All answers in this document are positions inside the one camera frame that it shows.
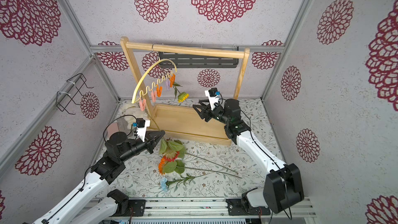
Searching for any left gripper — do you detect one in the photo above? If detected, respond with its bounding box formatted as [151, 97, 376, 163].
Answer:
[119, 130, 165, 163]

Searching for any yellow artificial flower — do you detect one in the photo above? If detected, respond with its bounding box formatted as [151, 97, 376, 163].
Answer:
[173, 83, 190, 103]

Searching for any wooden clothes rack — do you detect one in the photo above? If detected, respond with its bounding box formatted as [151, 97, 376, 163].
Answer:
[120, 37, 250, 145]

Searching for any orange clothespin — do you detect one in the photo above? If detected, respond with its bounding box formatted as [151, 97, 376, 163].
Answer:
[169, 74, 176, 88]
[156, 86, 163, 97]

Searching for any yellow wavy clothes hanger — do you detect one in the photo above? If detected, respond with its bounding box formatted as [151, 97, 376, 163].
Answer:
[131, 43, 178, 104]

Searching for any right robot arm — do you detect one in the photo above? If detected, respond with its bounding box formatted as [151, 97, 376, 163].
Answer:
[193, 99, 305, 215]

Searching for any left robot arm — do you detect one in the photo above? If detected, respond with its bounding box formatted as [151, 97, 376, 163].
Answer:
[35, 131, 165, 224]

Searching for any red artificial flower right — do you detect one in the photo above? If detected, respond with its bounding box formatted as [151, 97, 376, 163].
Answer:
[159, 140, 186, 162]

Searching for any red artificial flower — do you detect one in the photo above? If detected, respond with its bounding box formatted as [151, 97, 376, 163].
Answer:
[185, 152, 238, 174]
[159, 140, 186, 162]

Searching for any red artificial flower left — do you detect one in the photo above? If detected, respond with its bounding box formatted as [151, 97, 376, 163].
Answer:
[185, 152, 238, 174]

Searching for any orange artificial flower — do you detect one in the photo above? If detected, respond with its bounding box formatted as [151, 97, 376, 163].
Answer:
[158, 158, 241, 179]

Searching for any white plush toy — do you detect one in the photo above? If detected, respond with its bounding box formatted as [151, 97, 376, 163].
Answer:
[117, 101, 149, 131]

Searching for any blue artificial flower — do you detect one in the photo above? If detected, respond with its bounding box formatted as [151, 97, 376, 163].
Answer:
[160, 172, 215, 192]

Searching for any purple clothespin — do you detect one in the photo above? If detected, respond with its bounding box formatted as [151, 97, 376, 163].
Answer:
[165, 79, 170, 91]

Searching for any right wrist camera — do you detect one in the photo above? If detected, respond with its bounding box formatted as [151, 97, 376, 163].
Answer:
[205, 88, 221, 111]

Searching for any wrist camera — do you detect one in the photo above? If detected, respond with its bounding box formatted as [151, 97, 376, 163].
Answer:
[205, 88, 221, 111]
[133, 118, 150, 142]

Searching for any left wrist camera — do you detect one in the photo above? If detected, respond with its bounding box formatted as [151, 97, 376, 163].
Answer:
[133, 118, 150, 142]

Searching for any dark slotted wall shelf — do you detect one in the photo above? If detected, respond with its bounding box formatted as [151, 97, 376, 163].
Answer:
[158, 52, 239, 68]

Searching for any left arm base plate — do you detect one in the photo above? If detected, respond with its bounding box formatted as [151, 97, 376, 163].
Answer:
[107, 189, 147, 217]

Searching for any black wire wall rack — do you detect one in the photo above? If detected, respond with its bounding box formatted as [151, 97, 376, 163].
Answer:
[55, 73, 93, 115]

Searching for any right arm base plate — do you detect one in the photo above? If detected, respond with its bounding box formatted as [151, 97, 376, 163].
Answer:
[226, 198, 271, 216]

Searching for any aluminium front rail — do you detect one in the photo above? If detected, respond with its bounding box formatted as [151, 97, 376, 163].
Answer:
[130, 197, 317, 219]

